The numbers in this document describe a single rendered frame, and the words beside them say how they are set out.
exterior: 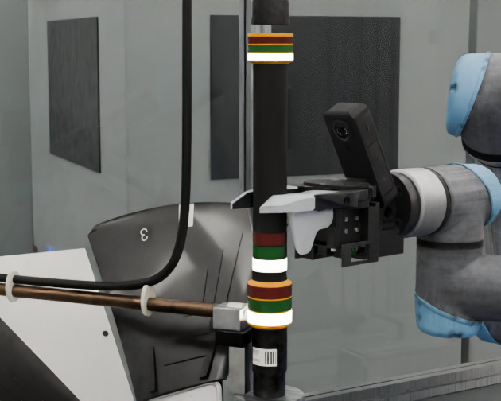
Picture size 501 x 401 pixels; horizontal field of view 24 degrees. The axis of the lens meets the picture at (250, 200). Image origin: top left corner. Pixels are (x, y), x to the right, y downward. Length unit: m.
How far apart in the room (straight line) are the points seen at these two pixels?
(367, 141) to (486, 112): 0.45
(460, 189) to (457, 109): 0.33
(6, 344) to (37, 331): 0.33
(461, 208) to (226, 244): 0.26
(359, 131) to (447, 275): 0.22
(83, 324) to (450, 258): 0.46
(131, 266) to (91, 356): 0.19
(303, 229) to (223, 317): 0.12
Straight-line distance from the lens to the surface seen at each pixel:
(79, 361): 1.43
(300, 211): 1.10
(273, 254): 1.11
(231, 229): 1.28
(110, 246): 1.31
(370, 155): 1.18
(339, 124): 1.18
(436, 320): 1.32
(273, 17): 1.10
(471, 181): 1.31
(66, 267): 1.49
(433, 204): 1.25
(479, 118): 1.61
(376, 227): 1.19
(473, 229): 1.31
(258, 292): 1.12
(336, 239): 1.16
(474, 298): 1.31
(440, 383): 2.28
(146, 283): 1.19
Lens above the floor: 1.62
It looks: 8 degrees down
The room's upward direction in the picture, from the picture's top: straight up
